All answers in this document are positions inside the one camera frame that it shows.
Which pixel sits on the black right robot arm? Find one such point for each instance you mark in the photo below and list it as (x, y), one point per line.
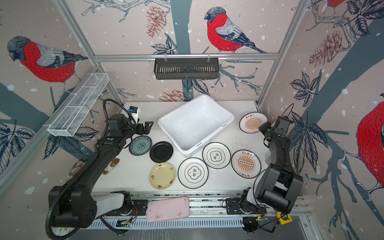
(279, 184)

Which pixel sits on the white plate black rim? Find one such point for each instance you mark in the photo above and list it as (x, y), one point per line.
(193, 173)
(216, 155)

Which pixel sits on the orange sunburst plate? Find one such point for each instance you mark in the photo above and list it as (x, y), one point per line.
(251, 122)
(246, 164)

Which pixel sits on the white plastic bin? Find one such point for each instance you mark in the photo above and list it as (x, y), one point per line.
(193, 125)

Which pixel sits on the pink pad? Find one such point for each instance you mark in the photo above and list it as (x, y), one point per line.
(168, 210)

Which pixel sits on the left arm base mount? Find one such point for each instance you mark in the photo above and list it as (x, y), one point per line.
(130, 207)

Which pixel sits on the blue floral green plate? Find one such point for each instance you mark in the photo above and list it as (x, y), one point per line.
(140, 145)

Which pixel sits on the yellow tape measure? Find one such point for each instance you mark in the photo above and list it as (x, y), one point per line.
(283, 219)

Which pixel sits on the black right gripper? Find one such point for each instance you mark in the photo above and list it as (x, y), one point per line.
(264, 128)

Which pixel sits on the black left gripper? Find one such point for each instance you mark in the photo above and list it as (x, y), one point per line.
(141, 131)

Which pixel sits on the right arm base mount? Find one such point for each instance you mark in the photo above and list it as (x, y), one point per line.
(242, 206)

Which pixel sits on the horizontal aluminium rail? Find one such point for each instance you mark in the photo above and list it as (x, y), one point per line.
(148, 58)

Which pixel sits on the black hanging wire basket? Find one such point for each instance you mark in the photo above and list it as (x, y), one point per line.
(186, 68)

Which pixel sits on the white mesh wire shelf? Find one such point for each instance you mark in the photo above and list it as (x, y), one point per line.
(74, 113)

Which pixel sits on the yellow plate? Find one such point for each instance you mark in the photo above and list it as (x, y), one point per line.
(162, 176)

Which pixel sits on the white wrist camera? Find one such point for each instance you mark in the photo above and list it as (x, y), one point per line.
(135, 113)

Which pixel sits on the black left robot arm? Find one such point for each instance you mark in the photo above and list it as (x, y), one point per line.
(72, 204)

